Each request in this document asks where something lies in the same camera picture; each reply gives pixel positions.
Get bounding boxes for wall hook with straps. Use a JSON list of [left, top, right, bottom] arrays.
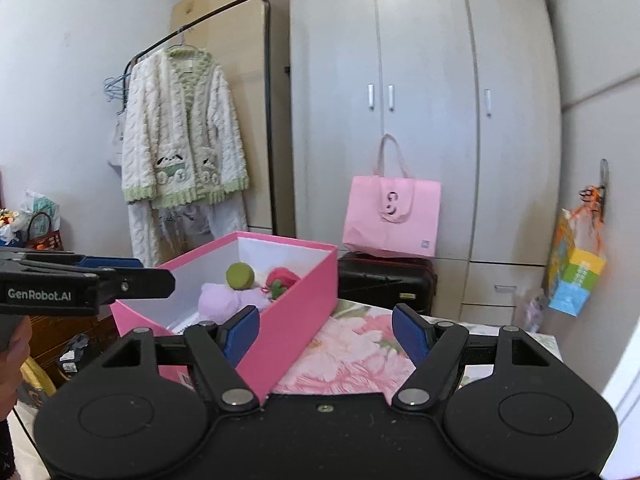
[[579, 158, 611, 221]]

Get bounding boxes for dark bag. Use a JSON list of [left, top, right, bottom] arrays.
[[59, 334, 93, 376]]

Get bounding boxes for colourful gift bag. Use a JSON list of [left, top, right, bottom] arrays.
[[547, 207, 607, 317]]

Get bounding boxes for green ball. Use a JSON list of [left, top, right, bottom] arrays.
[[226, 263, 256, 291]]

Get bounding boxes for white green plastic bag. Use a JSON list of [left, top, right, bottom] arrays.
[[22, 190, 62, 231]]

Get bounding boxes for dark wicker basket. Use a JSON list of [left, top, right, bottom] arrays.
[[25, 211, 66, 252]]

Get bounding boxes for purple plush toy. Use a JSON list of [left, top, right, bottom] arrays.
[[197, 282, 273, 323]]

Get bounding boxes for brown wooden cabinet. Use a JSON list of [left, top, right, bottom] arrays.
[[27, 305, 121, 391]]

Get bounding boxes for person's left hand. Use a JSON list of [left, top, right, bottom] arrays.
[[0, 317, 33, 411]]

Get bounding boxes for beige wooden board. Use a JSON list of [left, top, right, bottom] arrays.
[[170, 0, 296, 236]]

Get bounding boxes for yellow cloth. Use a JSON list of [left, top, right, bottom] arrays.
[[20, 357, 56, 396]]

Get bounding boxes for grey wardrobe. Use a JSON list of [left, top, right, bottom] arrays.
[[285, 0, 563, 333]]

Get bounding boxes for floral bed sheet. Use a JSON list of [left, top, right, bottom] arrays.
[[272, 297, 563, 396]]

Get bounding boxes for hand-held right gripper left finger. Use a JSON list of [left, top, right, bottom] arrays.
[[95, 305, 262, 408]]

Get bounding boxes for pink tote bag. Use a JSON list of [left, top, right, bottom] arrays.
[[342, 134, 442, 259]]

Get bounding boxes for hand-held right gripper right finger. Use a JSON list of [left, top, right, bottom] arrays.
[[391, 304, 556, 408]]

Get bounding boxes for black suitcase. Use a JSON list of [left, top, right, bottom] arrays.
[[337, 251, 438, 316]]

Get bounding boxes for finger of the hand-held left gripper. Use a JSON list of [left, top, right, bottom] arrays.
[[95, 267, 177, 302], [75, 254, 158, 271]]

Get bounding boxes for fluffy white green cardigan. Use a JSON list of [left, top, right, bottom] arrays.
[[121, 46, 250, 211]]

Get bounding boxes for black clothes rack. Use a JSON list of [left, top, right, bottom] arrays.
[[122, 0, 278, 236]]

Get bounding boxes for blue wire hangers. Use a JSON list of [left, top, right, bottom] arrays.
[[103, 76, 132, 103]]

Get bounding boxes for pink cardboard box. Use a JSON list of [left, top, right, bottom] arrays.
[[109, 231, 340, 406]]

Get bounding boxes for white hanging bag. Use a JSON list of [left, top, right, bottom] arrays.
[[107, 110, 128, 168]]

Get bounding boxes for red strawberry toy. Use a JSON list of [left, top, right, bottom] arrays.
[[265, 266, 302, 301]]

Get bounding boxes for white fluffy robe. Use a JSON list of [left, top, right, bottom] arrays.
[[127, 192, 250, 268]]

